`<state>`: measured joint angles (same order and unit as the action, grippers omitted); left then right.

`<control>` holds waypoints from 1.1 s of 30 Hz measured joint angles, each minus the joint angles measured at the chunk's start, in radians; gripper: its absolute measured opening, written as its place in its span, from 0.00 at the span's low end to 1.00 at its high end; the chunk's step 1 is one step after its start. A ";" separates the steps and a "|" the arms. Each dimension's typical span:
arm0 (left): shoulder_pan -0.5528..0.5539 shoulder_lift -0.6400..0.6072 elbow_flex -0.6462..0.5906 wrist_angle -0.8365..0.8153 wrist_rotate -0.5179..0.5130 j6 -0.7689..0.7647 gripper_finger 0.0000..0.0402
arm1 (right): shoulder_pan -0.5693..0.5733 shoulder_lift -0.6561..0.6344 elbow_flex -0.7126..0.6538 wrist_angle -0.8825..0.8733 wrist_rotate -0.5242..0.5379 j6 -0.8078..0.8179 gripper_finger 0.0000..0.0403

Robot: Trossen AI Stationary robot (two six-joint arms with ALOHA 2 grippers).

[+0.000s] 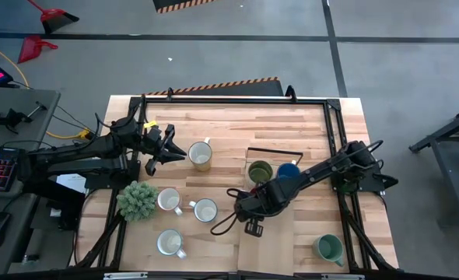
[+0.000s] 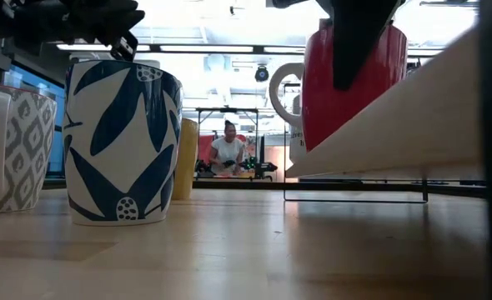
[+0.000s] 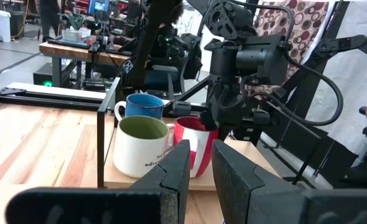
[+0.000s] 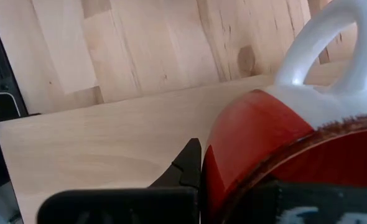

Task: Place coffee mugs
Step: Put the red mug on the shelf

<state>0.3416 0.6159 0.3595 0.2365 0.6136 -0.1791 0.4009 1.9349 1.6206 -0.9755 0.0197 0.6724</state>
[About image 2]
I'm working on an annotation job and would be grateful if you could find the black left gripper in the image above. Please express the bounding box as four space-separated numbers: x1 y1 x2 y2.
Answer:
3 0 146 63

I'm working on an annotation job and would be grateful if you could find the background robot workstation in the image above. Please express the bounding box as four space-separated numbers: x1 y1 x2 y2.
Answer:
193 107 279 183

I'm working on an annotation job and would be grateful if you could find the grey diamond pattern mug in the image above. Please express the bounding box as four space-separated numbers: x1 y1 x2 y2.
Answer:
0 81 58 214

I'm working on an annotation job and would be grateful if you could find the white mug blue leaf pattern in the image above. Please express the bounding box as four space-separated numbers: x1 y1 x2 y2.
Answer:
62 59 184 228

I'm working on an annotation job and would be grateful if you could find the mustard yellow mug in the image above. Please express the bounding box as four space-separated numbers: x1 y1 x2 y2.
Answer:
171 117 199 201

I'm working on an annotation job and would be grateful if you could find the red partition panel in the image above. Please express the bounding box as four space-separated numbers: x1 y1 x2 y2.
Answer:
197 132 248 167

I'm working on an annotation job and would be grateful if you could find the long ceiling light bar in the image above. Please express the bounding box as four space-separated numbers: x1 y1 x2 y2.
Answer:
56 42 306 54

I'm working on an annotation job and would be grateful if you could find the person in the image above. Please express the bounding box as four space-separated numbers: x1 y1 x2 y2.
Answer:
208 119 247 176

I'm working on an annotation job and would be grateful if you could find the red mug with white handle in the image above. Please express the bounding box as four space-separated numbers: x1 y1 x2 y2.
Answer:
269 18 409 153

